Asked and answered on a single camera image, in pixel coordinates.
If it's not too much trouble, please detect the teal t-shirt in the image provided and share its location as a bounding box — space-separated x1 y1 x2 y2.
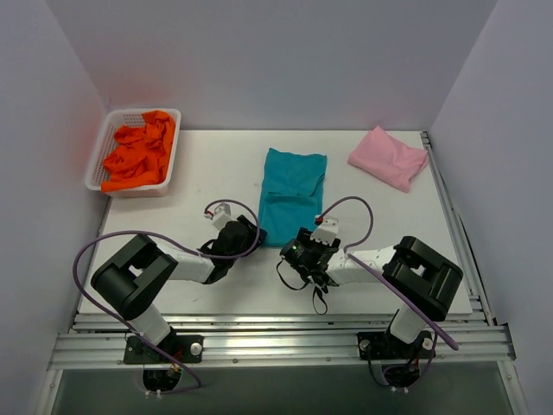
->
258 148 327 248

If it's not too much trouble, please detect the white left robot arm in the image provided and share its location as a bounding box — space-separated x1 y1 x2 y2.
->
91 213 267 362

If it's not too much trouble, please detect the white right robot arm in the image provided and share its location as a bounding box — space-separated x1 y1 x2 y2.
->
280 227 463 357

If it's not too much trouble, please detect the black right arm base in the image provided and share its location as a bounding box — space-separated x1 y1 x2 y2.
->
356 329 437 393

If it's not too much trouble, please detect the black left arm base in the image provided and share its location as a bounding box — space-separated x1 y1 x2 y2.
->
123 329 204 396

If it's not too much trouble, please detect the pink folded t-shirt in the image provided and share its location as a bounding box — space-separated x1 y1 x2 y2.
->
347 126 429 193

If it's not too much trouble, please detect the orange crumpled t-shirt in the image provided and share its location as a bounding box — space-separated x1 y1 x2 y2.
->
100 111 176 193

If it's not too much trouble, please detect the white plastic basket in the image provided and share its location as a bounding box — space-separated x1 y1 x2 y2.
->
86 108 181 197

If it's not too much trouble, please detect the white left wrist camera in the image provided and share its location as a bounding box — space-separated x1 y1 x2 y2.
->
204 202 233 231

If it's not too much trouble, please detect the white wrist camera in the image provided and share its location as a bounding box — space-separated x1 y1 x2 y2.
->
310 215 340 246
204 202 233 231

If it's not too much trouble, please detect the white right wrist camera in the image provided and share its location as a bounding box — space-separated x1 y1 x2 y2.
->
310 215 340 246

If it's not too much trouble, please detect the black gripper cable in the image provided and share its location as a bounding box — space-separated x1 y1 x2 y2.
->
276 257 329 316

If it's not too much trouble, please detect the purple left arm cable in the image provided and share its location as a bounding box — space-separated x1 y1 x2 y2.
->
72 199 261 394

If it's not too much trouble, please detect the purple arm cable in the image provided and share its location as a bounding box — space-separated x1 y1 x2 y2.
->
72 199 261 394
321 196 460 388

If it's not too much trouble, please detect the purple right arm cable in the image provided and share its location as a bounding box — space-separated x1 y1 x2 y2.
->
321 196 460 388

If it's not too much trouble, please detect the aluminium front rail frame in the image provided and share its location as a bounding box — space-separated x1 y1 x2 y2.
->
35 306 515 414

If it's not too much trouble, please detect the aluminium side rail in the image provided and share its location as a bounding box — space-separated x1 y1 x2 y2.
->
420 131 497 325

